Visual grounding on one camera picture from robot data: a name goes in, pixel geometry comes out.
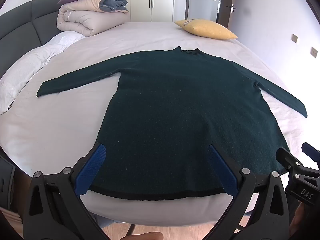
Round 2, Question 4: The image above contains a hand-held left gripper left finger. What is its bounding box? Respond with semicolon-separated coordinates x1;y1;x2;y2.
23;142;108;240

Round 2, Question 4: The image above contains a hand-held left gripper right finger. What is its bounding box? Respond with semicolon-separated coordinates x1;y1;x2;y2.
208;144;292;240

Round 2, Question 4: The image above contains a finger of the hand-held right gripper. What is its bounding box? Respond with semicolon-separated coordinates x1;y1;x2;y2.
276;147;304;178
302;142;320;162

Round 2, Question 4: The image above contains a dark green sweater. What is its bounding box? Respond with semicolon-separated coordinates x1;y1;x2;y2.
36;46;308;201

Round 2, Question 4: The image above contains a bed with white sheet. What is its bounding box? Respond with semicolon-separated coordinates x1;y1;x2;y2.
0;20;310;228

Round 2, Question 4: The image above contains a white pillow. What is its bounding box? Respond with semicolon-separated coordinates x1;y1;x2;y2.
0;31;87;115

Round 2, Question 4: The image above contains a yellow cushion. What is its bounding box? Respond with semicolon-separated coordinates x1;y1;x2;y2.
174;19;238;40

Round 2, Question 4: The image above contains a folded beige comforter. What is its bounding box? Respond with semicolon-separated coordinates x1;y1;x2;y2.
57;0;132;37

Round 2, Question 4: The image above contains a dark grey padded headboard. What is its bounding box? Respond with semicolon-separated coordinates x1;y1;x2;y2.
0;0;73;77

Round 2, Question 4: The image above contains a blue grey folded blanket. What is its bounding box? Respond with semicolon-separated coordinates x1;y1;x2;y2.
99;0;130;14

